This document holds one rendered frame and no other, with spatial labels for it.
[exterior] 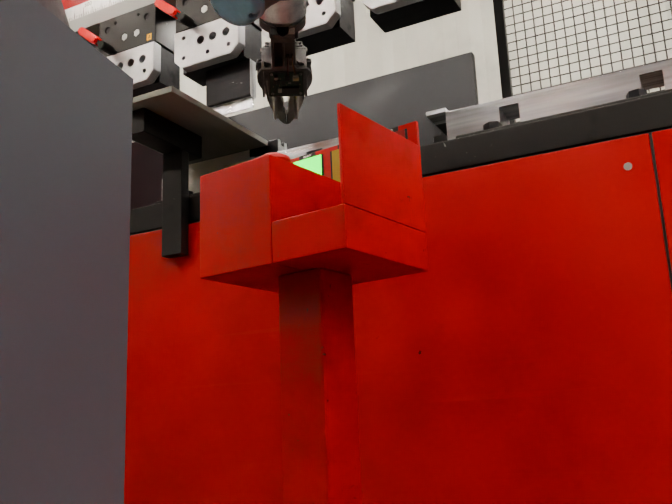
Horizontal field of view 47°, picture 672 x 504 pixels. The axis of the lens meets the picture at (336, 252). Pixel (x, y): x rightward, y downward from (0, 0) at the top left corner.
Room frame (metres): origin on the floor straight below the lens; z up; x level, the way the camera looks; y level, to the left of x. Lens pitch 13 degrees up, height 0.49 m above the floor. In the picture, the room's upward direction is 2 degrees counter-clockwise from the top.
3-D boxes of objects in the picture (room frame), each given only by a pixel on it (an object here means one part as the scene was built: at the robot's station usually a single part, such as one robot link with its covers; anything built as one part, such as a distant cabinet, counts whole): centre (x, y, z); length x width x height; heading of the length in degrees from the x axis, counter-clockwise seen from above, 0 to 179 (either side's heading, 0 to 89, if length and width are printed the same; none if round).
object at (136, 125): (1.17, 0.27, 0.88); 0.14 x 0.04 x 0.22; 153
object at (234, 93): (1.34, 0.19, 1.13); 0.10 x 0.02 x 0.10; 63
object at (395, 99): (1.90, 0.16, 1.12); 1.13 x 0.02 x 0.44; 63
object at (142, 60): (1.44, 0.39, 1.26); 0.15 x 0.09 x 0.17; 63
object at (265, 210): (0.84, 0.02, 0.75); 0.20 x 0.16 x 0.18; 54
